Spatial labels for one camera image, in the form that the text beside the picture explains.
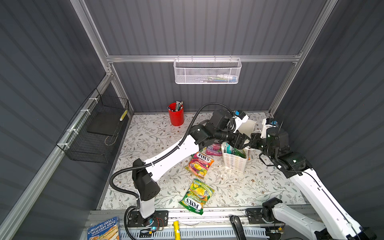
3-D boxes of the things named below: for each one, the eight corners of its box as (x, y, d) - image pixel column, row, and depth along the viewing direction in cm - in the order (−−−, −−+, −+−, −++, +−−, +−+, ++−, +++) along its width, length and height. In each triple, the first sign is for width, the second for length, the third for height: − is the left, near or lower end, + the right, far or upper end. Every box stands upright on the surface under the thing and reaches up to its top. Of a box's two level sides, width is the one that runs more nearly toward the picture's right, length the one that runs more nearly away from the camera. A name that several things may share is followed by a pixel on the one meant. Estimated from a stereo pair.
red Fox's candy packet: (185, 169, 92) (184, 167, 89) (197, 152, 100) (197, 150, 97) (202, 180, 88) (202, 178, 85) (213, 162, 95) (214, 159, 93)
